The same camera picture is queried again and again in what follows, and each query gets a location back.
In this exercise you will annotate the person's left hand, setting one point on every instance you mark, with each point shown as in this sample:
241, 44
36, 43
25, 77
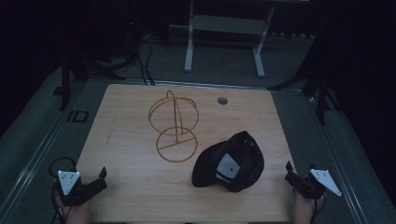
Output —
76, 213

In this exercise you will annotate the black tripod stand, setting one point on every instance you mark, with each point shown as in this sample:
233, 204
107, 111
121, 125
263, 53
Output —
314, 84
81, 71

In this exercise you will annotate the grey round table grommet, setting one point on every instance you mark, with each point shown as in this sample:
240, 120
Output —
222, 100

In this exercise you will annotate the person's right hand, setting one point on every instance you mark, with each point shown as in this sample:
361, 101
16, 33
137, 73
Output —
304, 209

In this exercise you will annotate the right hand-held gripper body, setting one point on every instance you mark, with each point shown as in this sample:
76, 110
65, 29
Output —
313, 184

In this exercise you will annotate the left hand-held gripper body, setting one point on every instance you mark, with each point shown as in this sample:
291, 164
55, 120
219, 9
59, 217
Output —
81, 189

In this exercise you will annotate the white metal desk frame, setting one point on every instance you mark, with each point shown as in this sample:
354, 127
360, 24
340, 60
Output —
227, 34

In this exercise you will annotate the black baseball cap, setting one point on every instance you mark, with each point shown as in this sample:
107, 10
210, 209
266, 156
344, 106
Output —
229, 163

